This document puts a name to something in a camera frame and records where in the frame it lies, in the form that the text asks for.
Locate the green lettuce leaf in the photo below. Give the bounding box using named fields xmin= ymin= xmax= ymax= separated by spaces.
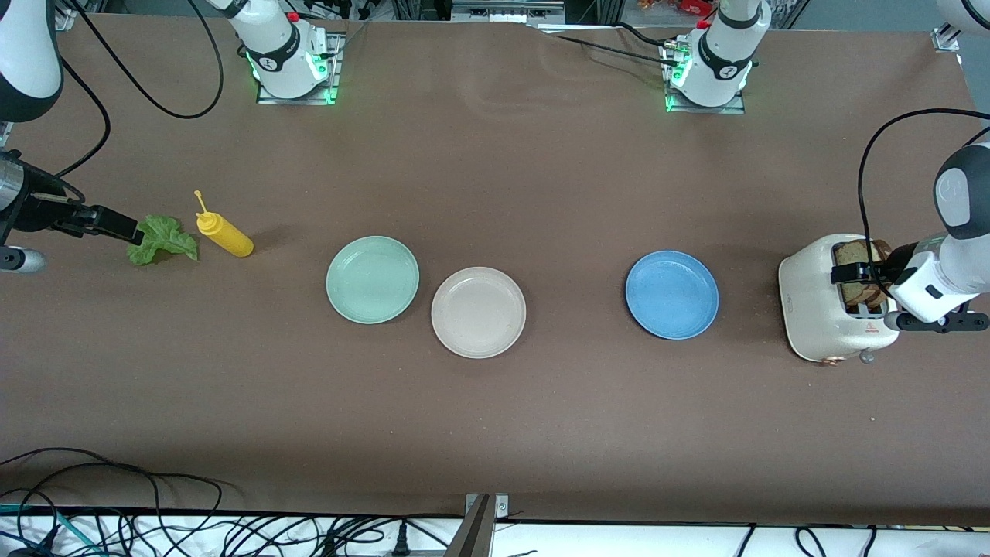
xmin=127 ymin=215 xmax=200 ymax=266

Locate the green round plate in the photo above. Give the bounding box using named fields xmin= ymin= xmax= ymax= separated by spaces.
xmin=326 ymin=236 xmax=420 ymax=325

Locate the teal cable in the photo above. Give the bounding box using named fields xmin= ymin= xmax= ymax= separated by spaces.
xmin=0 ymin=503 xmax=105 ymax=556

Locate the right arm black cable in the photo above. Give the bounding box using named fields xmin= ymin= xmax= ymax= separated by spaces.
xmin=46 ymin=0 xmax=225 ymax=203

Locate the long black looping cable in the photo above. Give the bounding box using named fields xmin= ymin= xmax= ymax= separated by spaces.
xmin=0 ymin=447 xmax=233 ymax=557

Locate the blue round plate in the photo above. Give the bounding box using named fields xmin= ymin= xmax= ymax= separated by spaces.
xmin=625 ymin=250 xmax=720 ymax=340

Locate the grey metal box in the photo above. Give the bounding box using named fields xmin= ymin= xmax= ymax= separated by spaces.
xmin=451 ymin=0 xmax=567 ymax=24

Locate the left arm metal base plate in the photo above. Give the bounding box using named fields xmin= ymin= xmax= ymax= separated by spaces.
xmin=661 ymin=43 xmax=747 ymax=115

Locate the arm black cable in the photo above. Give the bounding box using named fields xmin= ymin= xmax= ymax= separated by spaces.
xmin=857 ymin=108 xmax=990 ymax=272
xmin=46 ymin=0 xmax=225 ymax=203

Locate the grey metal bracket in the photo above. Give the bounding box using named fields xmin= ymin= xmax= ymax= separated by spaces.
xmin=443 ymin=493 xmax=511 ymax=557

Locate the brown bread slice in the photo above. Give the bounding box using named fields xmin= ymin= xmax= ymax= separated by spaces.
xmin=866 ymin=240 xmax=896 ymax=312
xmin=834 ymin=239 xmax=882 ymax=309

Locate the beige round plate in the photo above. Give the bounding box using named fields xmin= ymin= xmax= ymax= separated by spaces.
xmin=430 ymin=266 xmax=527 ymax=360

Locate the black cable on table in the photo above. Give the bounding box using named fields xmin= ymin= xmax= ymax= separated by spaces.
xmin=615 ymin=22 xmax=678 ymax=49
xmin=551 ymin=32 xmax=681 ymax=70

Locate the yellow mustard squeeze bottle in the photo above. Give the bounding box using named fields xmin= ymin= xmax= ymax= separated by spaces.
xmin=193 ymin=190 xmax=254 ymax=258

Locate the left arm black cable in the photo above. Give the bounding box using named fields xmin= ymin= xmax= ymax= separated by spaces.
xmin=857 ymin=108 xmax=990 ymax=272

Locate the white two-slot toaster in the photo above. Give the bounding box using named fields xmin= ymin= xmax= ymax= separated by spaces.
xmin=778 ymin=234 xmax=901 ymax=365

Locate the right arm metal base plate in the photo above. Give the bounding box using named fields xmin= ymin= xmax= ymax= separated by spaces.
xmin=257 ymin=31 xmax=345 ymax=106

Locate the red packet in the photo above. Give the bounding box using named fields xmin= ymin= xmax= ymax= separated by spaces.
xmin=636 ymin=0 xmax=716 ymax=18

